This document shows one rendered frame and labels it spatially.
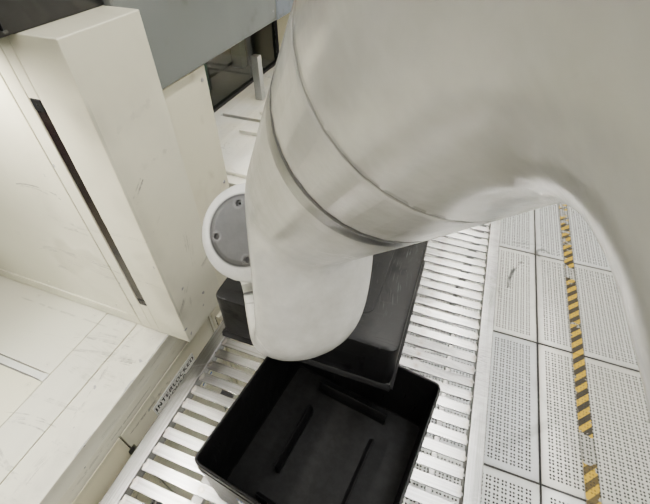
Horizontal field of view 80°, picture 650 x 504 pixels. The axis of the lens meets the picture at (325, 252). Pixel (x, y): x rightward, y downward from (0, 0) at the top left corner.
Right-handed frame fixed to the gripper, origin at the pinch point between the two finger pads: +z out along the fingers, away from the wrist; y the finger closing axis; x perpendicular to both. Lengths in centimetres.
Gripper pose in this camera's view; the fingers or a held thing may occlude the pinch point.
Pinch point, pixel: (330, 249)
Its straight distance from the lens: 62.8
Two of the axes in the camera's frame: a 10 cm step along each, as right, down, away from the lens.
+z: 2.5, 0.4, 9.7
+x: -2.4, 9.7, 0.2
